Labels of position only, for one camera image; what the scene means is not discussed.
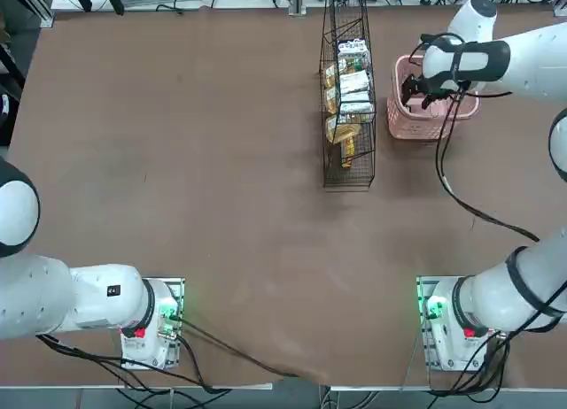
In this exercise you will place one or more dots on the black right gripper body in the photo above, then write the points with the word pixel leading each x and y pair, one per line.
pixel 432 86

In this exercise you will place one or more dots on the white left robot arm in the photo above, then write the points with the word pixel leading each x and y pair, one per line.
pixel 88 298

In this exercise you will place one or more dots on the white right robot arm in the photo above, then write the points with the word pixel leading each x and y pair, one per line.
pixel 531 50

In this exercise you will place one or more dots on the pink plastic basket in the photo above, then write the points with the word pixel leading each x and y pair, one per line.
pixel 412 125

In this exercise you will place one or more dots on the silver white packet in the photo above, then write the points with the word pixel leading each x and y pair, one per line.
pixel 354 81
pixel 356 108

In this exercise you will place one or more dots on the blue white snack packet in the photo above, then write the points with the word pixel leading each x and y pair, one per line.
pixel 352 48

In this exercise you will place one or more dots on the yellow biscuit packet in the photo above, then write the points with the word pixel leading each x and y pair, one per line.
pixel 348 152

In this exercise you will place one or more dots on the black tripod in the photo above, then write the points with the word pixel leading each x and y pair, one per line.
pixel 117 4

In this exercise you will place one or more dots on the aluminium profile bar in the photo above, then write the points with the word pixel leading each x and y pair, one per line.
pixel 35 6

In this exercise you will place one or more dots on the aluminium profile post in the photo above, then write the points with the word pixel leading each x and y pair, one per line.
pixel 296 2

